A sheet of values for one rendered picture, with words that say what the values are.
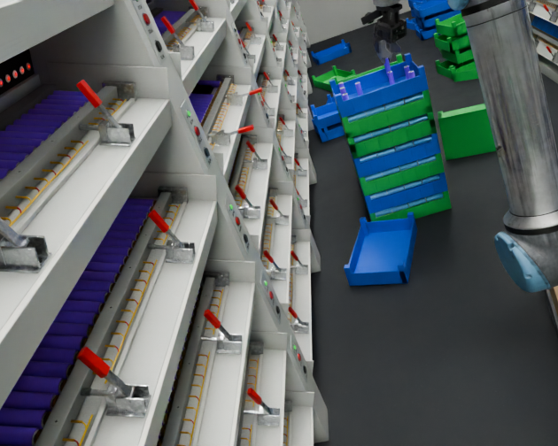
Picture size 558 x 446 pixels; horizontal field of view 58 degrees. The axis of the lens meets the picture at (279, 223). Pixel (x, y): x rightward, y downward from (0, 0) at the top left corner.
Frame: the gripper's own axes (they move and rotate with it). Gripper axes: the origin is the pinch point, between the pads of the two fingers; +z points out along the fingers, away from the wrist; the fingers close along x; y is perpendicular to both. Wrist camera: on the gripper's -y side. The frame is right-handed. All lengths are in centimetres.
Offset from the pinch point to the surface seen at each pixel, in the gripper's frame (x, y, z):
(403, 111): -8.5, 17.3, 10.5
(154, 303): -112, 78, -37
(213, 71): -62, -5, -21
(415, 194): -10, 25, 43
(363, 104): -19.1, 9.6, 5.7
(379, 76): -1.0, -2.4, 7.6
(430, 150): -3.1, 24.8, 26.7
